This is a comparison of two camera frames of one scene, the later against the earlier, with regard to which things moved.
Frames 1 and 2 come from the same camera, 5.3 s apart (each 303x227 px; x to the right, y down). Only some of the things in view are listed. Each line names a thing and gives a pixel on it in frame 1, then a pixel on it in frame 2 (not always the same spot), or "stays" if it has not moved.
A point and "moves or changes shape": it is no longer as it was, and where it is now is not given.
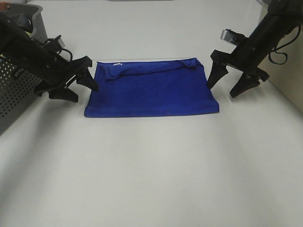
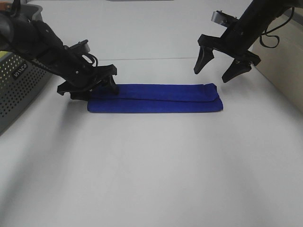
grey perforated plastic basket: (17, 86) stays
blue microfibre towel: (149, 87) moves or changes shape
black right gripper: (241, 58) → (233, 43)
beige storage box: (284, 65) stays
